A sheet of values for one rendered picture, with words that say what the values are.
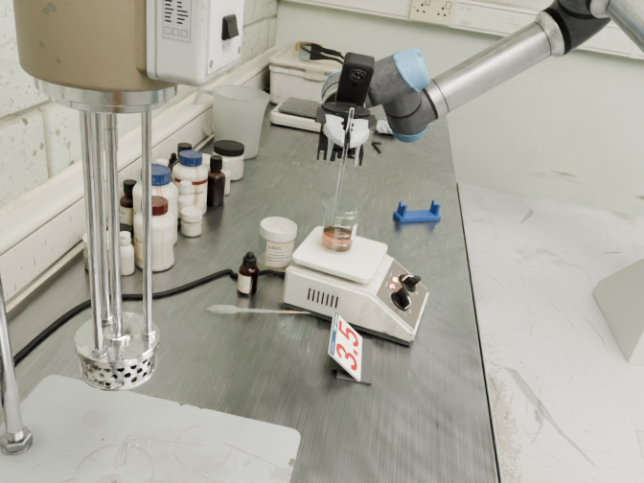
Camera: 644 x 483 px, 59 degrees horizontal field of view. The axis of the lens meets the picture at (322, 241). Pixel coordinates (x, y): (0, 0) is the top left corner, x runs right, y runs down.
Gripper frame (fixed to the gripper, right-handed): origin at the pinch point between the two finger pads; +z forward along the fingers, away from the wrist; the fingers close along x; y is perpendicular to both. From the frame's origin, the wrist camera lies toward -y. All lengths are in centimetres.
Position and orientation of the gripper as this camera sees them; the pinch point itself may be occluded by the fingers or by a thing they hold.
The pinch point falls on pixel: (347, 136)
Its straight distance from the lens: 78.0
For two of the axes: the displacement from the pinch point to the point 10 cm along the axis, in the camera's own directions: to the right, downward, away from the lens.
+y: -1.3, 8.7, 4.8
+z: -0.2, 4.8, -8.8
